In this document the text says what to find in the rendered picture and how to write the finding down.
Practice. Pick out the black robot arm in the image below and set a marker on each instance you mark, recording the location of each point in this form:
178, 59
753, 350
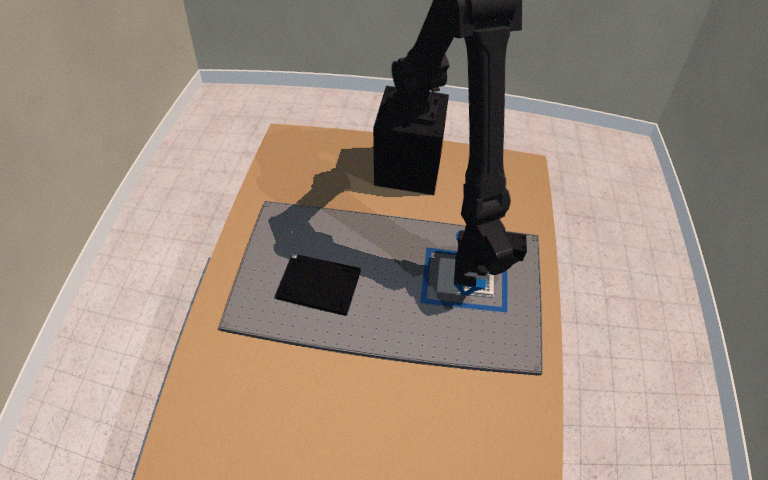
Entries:
486, 43

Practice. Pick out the blue tape outline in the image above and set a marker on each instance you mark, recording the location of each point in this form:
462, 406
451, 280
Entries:
458, 304

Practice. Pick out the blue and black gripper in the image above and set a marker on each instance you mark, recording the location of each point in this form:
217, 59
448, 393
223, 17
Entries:
464, 264

